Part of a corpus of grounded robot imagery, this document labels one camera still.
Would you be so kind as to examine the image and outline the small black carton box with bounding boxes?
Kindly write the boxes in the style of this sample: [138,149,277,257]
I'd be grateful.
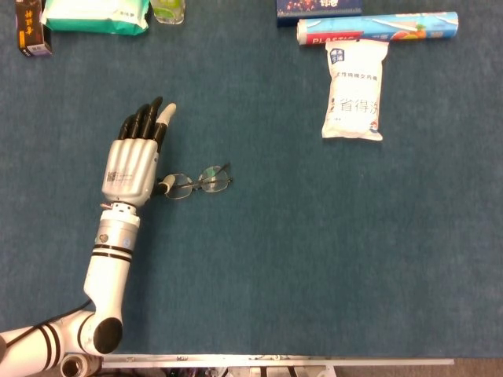
[15,0,53,58]

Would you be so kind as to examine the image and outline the blue plastic wrap box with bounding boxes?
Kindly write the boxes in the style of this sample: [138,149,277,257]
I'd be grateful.
[296,11,460,47]

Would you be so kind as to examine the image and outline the clear bottle green label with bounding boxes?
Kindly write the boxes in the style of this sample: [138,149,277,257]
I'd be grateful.
[150,0,185,25]

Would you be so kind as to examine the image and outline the green wet wipes pack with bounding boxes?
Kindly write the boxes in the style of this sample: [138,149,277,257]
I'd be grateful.
[41,0,150,36]

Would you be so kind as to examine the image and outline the long dark blue box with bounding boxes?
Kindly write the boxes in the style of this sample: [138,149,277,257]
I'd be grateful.
[276,0,363,27]

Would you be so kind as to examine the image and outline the silver aluminium table rail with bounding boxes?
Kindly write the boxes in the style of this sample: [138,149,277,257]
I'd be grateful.
[100,354,455,370]

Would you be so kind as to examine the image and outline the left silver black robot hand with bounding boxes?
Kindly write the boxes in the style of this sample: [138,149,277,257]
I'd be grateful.
[101,96,178,208]

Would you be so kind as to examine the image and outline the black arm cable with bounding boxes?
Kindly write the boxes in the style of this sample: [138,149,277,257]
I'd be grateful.
[0,298,94,350]

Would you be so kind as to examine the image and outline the black wire-frame eyeglasses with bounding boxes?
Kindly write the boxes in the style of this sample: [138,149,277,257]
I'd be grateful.
[163,163,233,200]

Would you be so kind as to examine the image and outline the white plastic bag pack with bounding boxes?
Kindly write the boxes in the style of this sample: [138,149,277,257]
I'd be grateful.
[321,38,390,141]

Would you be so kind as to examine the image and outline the grey metal tube fitting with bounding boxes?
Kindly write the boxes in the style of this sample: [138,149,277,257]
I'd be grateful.
[59,352,103,377]

